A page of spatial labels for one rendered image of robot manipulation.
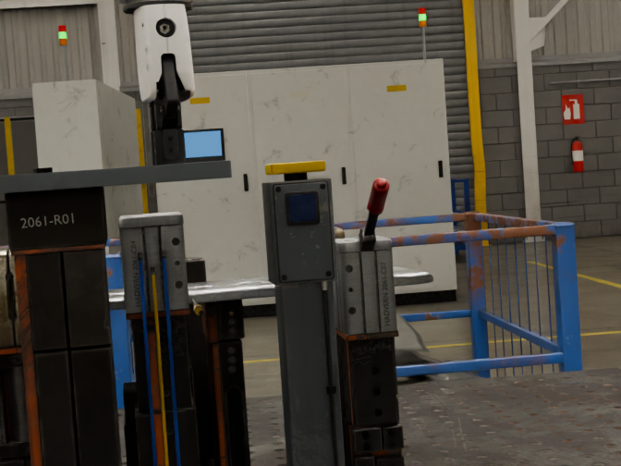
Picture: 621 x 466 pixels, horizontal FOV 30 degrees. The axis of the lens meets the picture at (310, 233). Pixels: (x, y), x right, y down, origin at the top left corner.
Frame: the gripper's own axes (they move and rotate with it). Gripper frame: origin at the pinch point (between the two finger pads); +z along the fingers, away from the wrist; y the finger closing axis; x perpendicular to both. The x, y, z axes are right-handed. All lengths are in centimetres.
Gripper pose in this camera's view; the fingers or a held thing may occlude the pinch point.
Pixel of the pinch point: (167, 148)
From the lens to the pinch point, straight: 127.6
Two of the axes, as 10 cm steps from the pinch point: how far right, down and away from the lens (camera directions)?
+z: 0.6, 10.0, 0.5
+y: -2.6, -0.3, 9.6
